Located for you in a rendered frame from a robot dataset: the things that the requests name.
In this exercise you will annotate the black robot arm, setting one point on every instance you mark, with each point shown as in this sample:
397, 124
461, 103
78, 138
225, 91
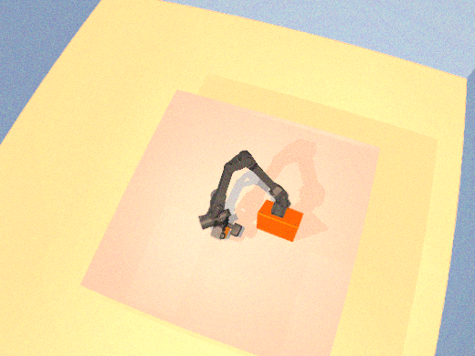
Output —
217, 203

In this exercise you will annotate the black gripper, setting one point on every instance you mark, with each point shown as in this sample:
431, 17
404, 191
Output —
235, 228

